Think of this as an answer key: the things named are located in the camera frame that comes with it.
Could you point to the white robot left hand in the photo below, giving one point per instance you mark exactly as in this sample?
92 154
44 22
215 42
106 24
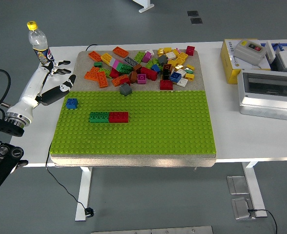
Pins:
32 90

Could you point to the blue two-by-two building brick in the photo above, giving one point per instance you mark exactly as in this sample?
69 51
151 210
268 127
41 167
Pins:
72 103

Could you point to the green two-by-four building brick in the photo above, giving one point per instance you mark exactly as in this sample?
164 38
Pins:
99 117

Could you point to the red two-by-four building brick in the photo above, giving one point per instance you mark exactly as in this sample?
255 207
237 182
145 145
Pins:
119 117

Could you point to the multicoloured brick stack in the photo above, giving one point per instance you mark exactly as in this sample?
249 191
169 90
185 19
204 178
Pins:
124 68

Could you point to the black building brick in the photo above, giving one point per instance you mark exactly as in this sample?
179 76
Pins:
166 75

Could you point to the brown building brick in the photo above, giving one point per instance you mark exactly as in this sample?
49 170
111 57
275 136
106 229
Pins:
167 67
133 77
137 68

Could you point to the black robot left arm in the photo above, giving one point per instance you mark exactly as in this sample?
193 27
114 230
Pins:
2 146

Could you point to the orange building brick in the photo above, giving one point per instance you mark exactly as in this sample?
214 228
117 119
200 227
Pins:
95 56
117 81
120 52
92 74
102 80

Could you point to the small green building brick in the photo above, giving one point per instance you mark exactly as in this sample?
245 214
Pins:
98 64

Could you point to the lime building brick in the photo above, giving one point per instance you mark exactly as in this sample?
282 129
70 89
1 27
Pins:
139 56
106 72
151 63

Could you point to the yellow two-by-four building brick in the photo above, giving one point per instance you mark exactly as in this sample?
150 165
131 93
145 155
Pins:
106 58

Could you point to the grey sloped building brick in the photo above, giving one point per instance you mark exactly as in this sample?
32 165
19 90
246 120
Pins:
126 89

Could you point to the grey two-by-four building brick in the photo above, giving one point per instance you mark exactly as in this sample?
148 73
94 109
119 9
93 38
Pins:
130 61

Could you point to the magenta two-by-two building brick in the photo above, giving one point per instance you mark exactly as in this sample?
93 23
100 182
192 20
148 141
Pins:
141 79

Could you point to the red long building brick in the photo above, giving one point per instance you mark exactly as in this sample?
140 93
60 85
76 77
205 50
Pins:
149 73

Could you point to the green studded baseplate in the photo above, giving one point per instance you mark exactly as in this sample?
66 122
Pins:
158 136

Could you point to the dark red building brick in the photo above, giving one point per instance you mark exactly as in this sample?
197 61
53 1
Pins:
166 85

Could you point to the small pink building brick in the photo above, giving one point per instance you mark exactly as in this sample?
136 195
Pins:
178 50

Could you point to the green and white building brick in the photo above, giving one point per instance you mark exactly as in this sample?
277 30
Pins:
189 71

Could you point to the red two-by-two building brick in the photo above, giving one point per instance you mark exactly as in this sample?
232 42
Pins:
190 50

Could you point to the clear plastic bottle yellow cap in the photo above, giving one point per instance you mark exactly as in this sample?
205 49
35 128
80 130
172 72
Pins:
41 48

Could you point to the white table leg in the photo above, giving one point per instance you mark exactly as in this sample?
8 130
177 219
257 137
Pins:
83 192
253 185

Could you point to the white furniture foot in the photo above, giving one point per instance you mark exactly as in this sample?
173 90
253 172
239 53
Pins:
144 6

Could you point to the black floor outlet cover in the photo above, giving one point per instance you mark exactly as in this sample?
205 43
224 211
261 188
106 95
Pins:
193 13
196 21

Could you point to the long metal floor strip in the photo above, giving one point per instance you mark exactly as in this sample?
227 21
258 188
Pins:
152 230

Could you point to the yellow cardboard box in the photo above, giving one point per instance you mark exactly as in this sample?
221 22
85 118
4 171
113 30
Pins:
228 61

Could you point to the metal floor plate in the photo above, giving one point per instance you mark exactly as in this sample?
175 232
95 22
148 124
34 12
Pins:
241 208
237 185

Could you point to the grey push-button switch box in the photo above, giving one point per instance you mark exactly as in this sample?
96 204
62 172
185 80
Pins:
246 52

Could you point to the white enclosure with dark window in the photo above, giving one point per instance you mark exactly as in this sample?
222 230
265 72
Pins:
268 107

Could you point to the white switch panel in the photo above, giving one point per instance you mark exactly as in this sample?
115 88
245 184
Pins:
271 51

